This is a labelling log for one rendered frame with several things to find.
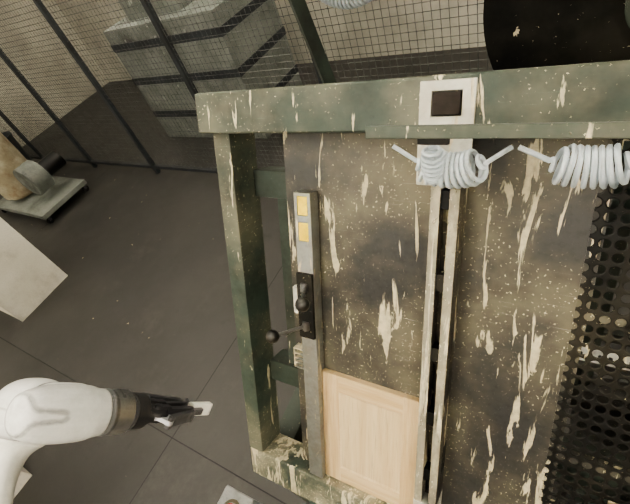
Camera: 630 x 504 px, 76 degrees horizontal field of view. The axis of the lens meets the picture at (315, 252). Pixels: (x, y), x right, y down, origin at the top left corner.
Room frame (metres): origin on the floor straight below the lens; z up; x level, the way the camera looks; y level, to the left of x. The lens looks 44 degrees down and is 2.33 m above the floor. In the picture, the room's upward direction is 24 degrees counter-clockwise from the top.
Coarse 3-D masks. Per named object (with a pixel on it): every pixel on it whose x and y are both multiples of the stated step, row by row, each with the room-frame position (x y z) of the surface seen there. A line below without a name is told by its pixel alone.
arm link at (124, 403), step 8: (112, 392) 0.53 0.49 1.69; (120, 392) 0.53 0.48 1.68; (128, 392) 0.54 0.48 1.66; (120, 400) 0.51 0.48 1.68; (128, 400) 0.51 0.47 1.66; (120, 408) 0.49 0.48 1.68; (128, 408) 0.50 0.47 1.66; (112, 416) 0.48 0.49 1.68; (120, 416) 0.48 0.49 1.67; (128, 416) 0.49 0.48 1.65; (112, 424) 0.47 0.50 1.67; (120, 424) 0.47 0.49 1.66; (128, 424) 0.48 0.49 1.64; (104, 432) 0.46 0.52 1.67; (112, 432) 0.47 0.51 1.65; (120, 432) 0.47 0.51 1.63
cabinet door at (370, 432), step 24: (336, 384) 0.60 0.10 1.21; (360, 384) 0.56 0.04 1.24; (336, 408) 0.57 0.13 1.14; (360, 408) 0.53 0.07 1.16; (384, 408) 0.49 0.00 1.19; (408, 408) 0.45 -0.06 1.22; (336, 432) 0.54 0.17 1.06; (360, 432) 0.50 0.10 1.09; (384, 432) 0.46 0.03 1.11; (408, 432) 0.42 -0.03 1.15; (336, 456) 0.50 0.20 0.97; (360, 456) 0.46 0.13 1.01; (384, 456) 0.42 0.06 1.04; (408, 456) 0.39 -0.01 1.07; (360, 480) 0.42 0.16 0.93; (384, 480) 0.39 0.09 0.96; (408, 480) 0.35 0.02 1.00
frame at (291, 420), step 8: (296, 392) 0.87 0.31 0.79; (296, 400) 0.84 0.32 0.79; (288, 408) 0.82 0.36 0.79; (296, 408) 0.81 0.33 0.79; (288, 416) 0.79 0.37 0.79; (296, 416) 0.77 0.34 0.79; (280, 424) 0.77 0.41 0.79; (288, 424) 0.76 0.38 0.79; (296, 424) 0.74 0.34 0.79; (280, 432) 0.74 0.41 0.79; (288, 432) 0.73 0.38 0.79; (296, 432) 0.71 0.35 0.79
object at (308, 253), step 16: (304, 192) 0.85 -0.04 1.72; (304, 256) 0.79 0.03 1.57; (304, 272) 0.77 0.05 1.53; (320, 272) 0.77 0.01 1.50; (320, 288) 0.75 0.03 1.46; (320, 304) 0.73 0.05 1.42; (320, 320) 0.71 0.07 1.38; (320, 336) 0.69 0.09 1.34; (304, 352) 0.69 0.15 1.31; (320, 352) 0.67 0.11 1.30; (304, 368) 0.67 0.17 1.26; (320, 368) 0.65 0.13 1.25; (320, 384) 0.63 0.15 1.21; (320, 400) 0.60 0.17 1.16; (320, 416) 0.58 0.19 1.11; (320, 432) 0.56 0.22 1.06; (320, 448) 0.53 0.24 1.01; (320, 464) 0.51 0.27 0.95
